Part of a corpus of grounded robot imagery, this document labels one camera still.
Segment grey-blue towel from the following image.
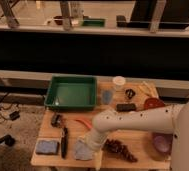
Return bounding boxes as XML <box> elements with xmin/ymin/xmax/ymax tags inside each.
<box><xmin>73</xmin><ymin>138</ymin><xmax>93</xmax><ymax>161</ymax></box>

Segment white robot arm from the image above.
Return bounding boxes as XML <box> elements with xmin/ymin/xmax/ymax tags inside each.
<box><xmin>85</xmin><ymin>102</ymin><xmax>189</xmax><ymax>171</ymax></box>

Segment clear blue plastic cup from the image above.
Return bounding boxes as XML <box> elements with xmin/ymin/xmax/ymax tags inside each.
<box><xmin>102</xmin><ymin>90</ymin><xmax>113</xmax><ymax>105</ymax></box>

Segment white paper cup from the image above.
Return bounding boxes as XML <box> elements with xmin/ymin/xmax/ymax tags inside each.
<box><xmin>112</xmin><ymin>76</ymin><xmax>126</xmax><ymax>91</ymax></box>

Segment brown grape bunch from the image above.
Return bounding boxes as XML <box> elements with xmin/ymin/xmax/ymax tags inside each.
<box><xmin>103</xmin><ymin>139</ymin><xmax>138</xmax><ymax>163</ymax></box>

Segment blue sponge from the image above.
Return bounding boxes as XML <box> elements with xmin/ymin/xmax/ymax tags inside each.
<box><xmin>35</xmin><ymin>140</ymin><xmax>59</xmax><ymax>155</ymax></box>

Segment black rectangular block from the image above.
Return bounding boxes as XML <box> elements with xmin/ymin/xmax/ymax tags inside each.
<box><xmin>116</xmin><ymin>103</ymin><xmax>136</xmax><ymax>112</ymax></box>

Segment small black brush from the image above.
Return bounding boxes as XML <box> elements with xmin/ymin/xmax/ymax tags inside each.
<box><xmin>51</xmin><ymin>114</ymin><xmax>63</xmax><ymax>128</ymax></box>

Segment purple bowl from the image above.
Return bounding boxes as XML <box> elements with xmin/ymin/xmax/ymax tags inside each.
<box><xmin>152</xmin><ymin>133</ymin><xmax>173</xmax><ymax>154</ymax></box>

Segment black binder clip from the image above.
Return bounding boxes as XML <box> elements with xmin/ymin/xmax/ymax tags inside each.
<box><xmin>125</xmin><ymin>89</ymin><xmax>136</xmax><ymax>100</ymax></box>

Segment green plastic tray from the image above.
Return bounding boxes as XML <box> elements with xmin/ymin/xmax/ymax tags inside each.
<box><xmin>44</xmin><ymin>76</ymin><xmax>97</xmax><ymax>110</ymax></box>

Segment red bowl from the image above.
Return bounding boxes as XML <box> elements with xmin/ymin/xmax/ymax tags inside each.
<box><xmin>144</xmin><ymin>98</ymin><xmax>165</xmax><ymax>110</ymax></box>

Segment yellow wooden utensils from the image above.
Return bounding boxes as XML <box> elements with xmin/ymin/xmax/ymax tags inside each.
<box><xmin>139</xmin><ymin>81</ymin><xmax>156</xmax><ymax>97</ymax></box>

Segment black power adapter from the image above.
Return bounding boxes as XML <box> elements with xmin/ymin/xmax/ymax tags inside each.
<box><xmin>9</xmin><ymin>111</ymin><xmax>20</xmax><ymax>121</ymax></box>

